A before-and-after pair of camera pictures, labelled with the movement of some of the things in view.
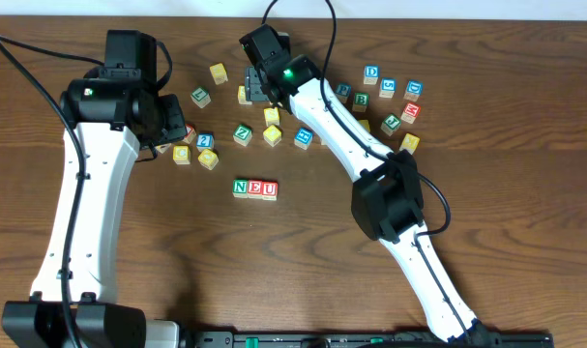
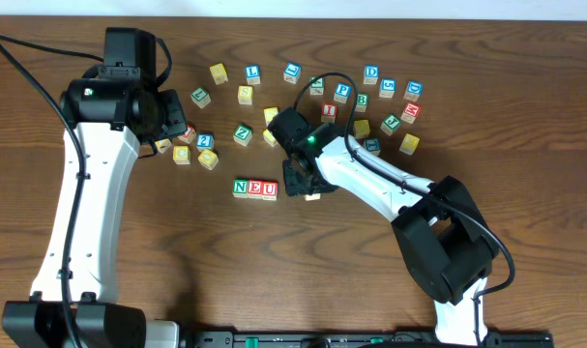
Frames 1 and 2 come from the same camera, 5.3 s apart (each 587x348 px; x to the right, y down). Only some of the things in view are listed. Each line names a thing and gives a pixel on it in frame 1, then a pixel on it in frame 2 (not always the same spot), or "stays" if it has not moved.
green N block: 240,188 stays
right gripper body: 254,86 to 300,179
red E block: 254,188 stays
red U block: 270,188 stays
